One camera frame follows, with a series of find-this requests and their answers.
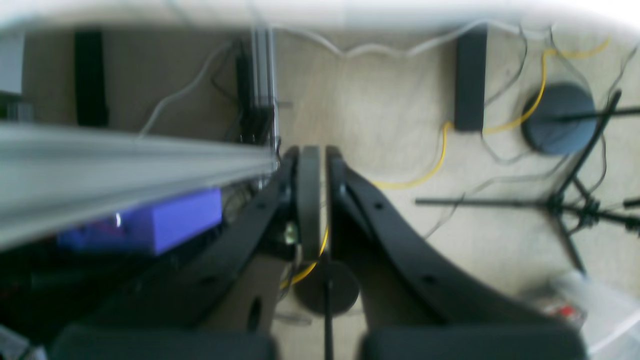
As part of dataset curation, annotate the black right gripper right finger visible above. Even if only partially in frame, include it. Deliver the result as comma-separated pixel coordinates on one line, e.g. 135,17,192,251
326,146,587,360

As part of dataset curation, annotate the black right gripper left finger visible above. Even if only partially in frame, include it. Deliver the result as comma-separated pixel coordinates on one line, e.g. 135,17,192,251
48,146,321,360

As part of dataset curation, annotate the round black stand base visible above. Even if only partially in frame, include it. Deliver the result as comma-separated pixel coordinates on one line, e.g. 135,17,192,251
293,260,361,317

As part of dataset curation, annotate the purple box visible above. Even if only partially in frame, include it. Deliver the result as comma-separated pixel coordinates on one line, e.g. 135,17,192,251
56,187,223,256

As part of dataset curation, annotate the black tripod stand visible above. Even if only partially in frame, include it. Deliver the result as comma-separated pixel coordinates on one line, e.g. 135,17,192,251
414,83,639,273

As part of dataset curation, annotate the black power strip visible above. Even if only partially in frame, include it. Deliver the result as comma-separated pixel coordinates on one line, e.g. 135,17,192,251
235,51,258,144

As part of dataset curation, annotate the clear plastic storage box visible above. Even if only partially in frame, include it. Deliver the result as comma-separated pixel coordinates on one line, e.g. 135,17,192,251
522,271,640,360

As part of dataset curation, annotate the aluminium table leg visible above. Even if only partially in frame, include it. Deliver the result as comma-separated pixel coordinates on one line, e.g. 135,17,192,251
251,27,280,153

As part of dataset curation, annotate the black rectangular floor box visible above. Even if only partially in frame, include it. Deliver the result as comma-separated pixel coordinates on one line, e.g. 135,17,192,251
454,24,489,133

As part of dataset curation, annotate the yellow cable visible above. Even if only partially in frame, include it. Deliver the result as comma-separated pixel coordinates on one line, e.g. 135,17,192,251
280,37,611,291

